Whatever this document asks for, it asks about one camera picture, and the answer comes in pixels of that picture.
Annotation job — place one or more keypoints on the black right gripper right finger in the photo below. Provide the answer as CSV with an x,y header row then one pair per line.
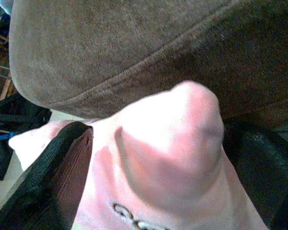
x,y
261,167

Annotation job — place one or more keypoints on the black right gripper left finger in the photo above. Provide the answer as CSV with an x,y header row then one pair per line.
x,y
45,177

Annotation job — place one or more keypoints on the pink pillow with black print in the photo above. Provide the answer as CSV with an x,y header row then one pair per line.
x,y
163,148

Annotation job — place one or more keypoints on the black bag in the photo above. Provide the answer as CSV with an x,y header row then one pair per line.
x,y
12,124

